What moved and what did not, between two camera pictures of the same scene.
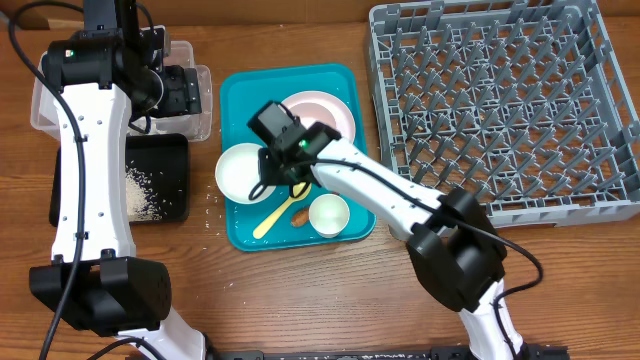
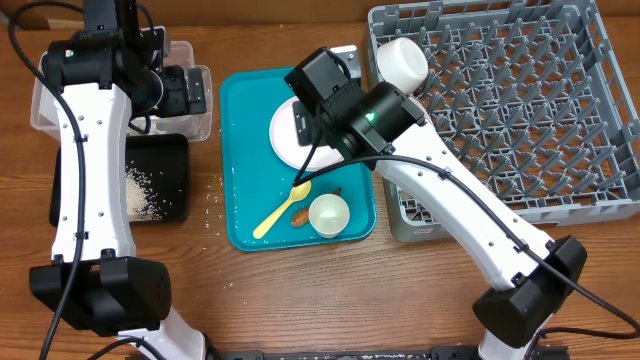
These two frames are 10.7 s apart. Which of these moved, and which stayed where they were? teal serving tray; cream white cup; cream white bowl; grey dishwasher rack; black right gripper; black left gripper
Moved: black right gripper; cream white bowl
Stayed: black left gripper; teal serving tray; grey dishwasher rack; cream white cup
